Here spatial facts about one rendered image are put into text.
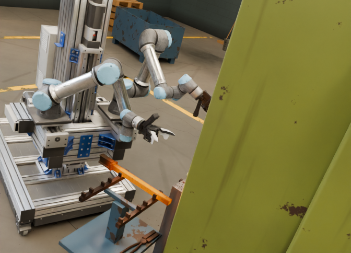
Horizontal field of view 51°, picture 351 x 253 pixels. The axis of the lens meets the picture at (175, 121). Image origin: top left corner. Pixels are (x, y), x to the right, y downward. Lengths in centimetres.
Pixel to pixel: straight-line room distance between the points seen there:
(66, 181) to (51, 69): 83
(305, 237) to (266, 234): 21
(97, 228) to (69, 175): 112
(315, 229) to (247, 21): 63
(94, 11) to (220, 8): 896
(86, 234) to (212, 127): 87
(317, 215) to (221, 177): 37
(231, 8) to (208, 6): 78
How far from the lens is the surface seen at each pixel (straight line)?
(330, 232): 109
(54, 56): 273
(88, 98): 258
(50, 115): 239
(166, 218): 192
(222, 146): 126
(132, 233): 189
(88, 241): 181
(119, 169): 181
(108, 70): 206
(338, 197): 105
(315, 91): 110
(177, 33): 697
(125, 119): 220
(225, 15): 1107
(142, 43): 234
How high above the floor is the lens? 192
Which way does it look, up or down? 24 degrees down
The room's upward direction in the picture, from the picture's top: 16 degrees clockwise
